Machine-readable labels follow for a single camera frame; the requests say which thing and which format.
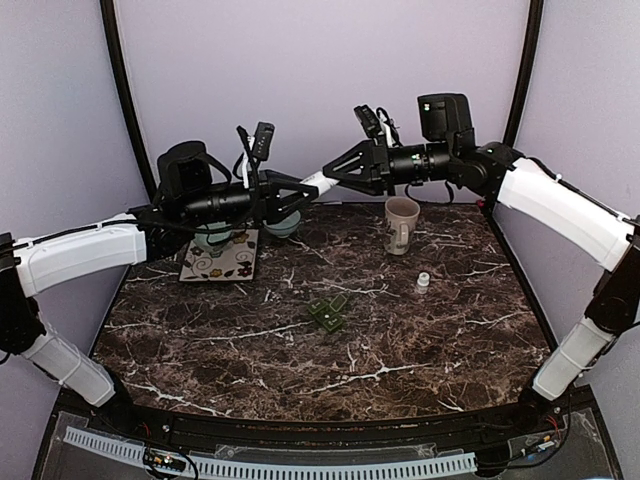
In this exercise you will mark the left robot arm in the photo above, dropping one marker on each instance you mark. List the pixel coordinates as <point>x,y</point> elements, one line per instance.
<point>196,195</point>

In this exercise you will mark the left black frame post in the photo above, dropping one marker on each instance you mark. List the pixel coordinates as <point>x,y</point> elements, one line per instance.
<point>124,93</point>

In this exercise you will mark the small green circuit board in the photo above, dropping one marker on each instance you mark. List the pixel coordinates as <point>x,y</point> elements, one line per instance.
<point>162,461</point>

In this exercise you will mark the black front table rail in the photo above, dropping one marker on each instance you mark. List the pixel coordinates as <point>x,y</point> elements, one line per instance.
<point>483,429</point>

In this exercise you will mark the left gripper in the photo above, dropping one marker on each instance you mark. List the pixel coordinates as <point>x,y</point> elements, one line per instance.
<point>267,184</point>

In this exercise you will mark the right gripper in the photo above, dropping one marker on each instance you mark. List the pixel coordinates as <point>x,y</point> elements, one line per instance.
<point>371,164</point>

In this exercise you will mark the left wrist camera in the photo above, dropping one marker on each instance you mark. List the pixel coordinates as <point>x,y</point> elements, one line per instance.
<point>260,143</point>

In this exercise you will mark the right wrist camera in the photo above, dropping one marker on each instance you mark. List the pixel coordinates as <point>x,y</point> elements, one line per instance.
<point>378,126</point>

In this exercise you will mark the left teal ceramic bowl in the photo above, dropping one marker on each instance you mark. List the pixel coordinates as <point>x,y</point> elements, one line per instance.
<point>212,243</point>

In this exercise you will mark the right teal ceramic bowl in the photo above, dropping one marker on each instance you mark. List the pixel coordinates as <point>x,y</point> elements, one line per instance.
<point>285,227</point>

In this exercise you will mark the white slotted cable duct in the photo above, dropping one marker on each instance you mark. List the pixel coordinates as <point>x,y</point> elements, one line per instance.
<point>235,462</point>

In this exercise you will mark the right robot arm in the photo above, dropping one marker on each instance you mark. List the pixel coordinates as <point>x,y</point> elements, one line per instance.
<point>501,175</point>

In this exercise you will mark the right black frame post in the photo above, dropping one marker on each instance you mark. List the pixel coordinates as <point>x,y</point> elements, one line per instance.
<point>525,70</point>

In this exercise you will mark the black frame post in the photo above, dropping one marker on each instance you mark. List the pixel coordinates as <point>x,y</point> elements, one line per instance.
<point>525,70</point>
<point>124,93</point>

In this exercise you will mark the cream coral-print mug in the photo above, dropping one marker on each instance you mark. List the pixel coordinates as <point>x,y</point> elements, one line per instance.
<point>401,216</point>

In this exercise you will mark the white pill bottle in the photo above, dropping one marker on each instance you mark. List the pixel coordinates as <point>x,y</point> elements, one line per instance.
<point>423,282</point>
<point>322,183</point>

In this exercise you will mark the teal ceramic bowl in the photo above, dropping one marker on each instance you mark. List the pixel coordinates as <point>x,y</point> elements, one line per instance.
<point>212,243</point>
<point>285,227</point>

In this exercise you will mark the square floral ceramic plate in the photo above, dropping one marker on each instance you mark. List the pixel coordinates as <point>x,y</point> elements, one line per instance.
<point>234,262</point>

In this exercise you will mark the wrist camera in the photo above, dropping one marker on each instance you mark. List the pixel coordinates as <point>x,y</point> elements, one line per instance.
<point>260,143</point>
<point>378,126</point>

